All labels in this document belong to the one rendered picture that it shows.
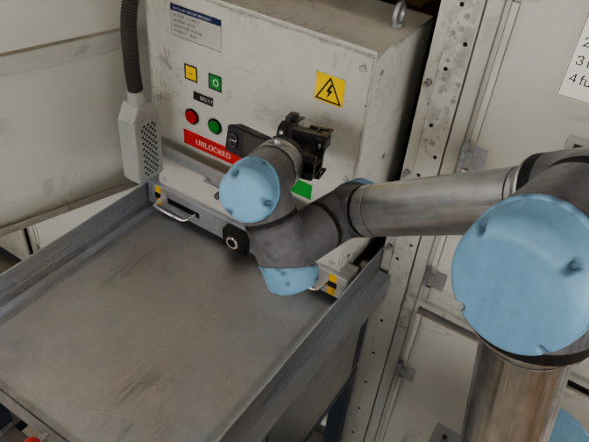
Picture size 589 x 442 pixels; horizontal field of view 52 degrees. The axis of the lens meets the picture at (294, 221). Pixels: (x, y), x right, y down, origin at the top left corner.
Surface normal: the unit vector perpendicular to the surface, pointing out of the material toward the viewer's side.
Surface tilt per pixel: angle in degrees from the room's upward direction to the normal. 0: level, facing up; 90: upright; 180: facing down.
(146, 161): 90
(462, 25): 90
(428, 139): 90
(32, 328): 0
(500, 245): 85
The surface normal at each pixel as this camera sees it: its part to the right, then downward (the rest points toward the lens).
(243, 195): -0.27, 0.36
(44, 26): 0.66, 0.51
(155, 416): 0.08, -0.77
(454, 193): -0.78, -0.25
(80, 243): 0.84, 0.40
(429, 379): -0.54, 0.50
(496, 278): -0.72, 0.30
